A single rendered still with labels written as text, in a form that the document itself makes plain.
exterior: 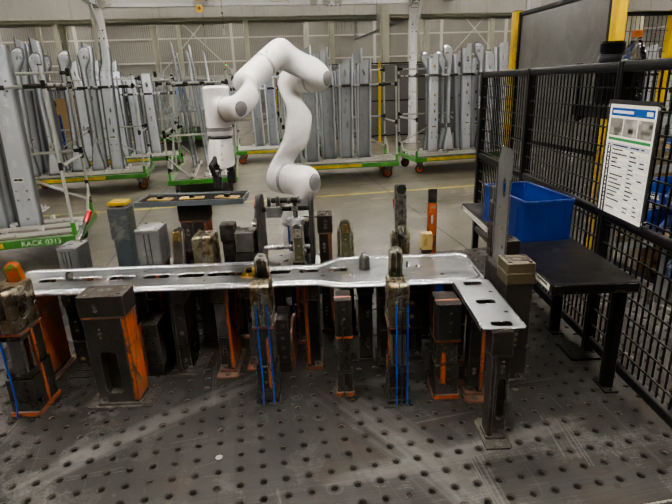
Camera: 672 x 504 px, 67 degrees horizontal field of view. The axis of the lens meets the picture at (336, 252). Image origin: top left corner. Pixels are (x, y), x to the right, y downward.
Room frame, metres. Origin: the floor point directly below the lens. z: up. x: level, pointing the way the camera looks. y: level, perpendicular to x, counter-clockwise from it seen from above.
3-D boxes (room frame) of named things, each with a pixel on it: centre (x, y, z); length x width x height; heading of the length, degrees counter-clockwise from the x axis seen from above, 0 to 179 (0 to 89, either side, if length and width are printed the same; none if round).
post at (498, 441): (1.01, -0.36, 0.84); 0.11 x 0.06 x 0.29; 0
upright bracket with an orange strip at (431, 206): (1.55, -0.31, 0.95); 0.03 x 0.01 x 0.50; 90
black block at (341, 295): (1.22, -0.02, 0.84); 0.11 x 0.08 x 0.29; 0
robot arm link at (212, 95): (1.71, 0.37, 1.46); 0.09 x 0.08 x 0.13; 52
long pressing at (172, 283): (1.38, 0.28, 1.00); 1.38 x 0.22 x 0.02; 90
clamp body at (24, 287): (1.20, 0.84, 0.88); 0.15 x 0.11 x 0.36; 0
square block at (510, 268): (1.26, -0.48, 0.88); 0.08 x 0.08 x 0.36; 0
